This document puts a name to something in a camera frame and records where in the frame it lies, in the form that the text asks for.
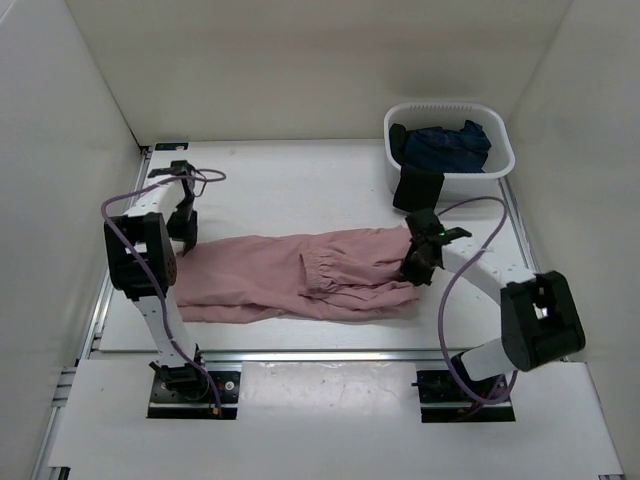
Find aluminium table frame rail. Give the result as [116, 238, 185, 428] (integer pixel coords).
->
[29, 144, 626, 480]

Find white front cover board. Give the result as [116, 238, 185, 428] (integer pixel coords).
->
[50, 360, 622, 479]

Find dark blue trousers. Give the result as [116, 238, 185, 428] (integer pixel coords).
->
[416, 120, 492, 174]

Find black garment over basket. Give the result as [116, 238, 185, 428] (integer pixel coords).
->
[389, 123, 445, 212]

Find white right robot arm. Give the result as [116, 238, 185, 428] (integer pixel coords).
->
[400, 209, 586, 400]

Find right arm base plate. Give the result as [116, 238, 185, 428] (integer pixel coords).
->
[412, 370, 516, 424]

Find pink trousers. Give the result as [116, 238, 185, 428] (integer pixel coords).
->
[174, 226, 419, 324]

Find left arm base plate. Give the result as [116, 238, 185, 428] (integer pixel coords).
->
[147, 362, 241, 420]

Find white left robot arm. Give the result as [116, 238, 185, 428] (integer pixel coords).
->
[101, 160, 210, 401]

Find white plastic basket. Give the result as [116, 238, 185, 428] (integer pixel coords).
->
[383, 101, 515, 201]

